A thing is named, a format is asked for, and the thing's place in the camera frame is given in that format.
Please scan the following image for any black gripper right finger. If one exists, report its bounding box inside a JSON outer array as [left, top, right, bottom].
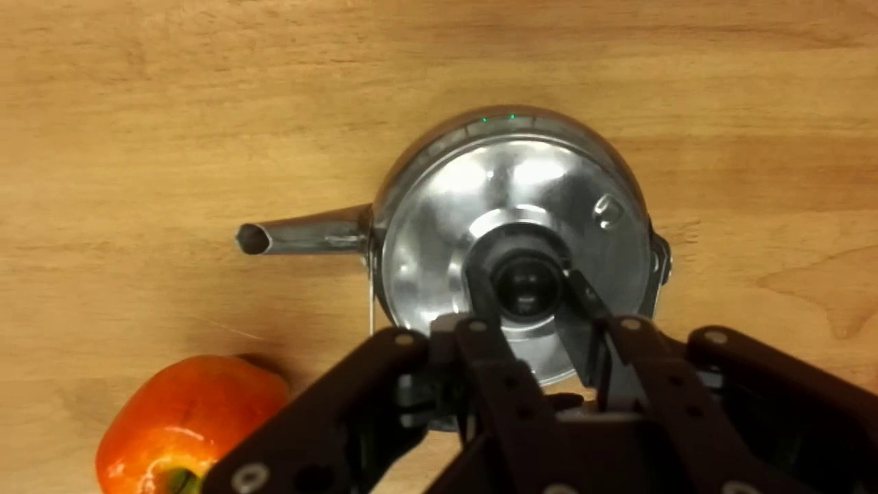
[[555, 265, 878, 494]]

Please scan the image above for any silver metal kettle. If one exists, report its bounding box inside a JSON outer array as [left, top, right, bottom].
[[233, 104, 675, 392]]

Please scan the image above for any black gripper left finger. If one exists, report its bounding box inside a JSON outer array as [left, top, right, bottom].
[[200, 265, 564, 494]]

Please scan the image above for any red-orange toy fruit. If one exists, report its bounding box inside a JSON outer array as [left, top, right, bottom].
[[93, 353, 297, 494]]

